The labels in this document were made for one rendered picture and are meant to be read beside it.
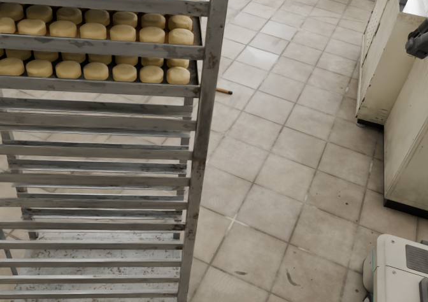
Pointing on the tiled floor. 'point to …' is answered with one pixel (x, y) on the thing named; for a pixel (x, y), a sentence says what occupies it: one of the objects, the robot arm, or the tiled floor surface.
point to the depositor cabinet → (386, 52)
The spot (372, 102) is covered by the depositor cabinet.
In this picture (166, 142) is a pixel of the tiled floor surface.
